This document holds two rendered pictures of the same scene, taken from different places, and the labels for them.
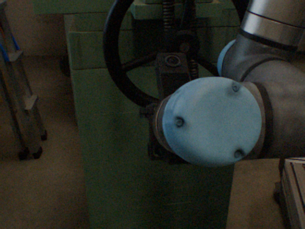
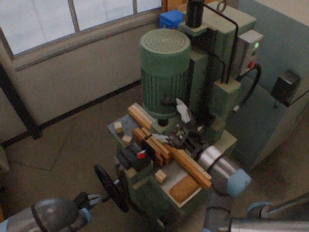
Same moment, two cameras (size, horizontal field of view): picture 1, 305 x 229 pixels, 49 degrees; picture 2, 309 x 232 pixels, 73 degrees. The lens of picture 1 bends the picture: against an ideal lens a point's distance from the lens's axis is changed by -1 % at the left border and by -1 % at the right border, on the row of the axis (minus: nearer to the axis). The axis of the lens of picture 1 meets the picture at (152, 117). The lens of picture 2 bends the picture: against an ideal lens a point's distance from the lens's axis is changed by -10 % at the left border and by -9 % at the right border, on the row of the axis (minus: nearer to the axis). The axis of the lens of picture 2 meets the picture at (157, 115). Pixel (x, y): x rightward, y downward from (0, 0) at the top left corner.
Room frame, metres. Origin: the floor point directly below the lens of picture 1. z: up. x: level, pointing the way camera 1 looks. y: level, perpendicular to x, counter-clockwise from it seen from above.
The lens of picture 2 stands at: (0.58, -0.58, 1.91)
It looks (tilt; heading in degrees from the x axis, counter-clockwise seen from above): 49 degrees down; 59
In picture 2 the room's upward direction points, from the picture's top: straight up
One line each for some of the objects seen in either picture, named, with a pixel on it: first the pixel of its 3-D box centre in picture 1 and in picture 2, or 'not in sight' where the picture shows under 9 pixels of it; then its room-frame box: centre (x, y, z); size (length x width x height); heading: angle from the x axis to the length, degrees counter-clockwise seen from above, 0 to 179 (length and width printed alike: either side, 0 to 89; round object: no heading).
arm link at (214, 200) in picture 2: not in sight; (220, 194); (0.89, -0.45, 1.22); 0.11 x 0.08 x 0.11; 43
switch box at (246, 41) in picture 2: not in sight; (246, 53); (1.29, -0.09, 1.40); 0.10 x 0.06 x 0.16; 9
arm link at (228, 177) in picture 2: not in sight; (229, 177); (0.91, -0.44, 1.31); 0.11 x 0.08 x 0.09; 99
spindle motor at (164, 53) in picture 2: not in sight; (164, 75); (0.96, 0.00, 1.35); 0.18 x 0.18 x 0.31
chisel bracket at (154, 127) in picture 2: not in sight; (166, 126); (0.98, 0.00, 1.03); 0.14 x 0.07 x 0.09; 9
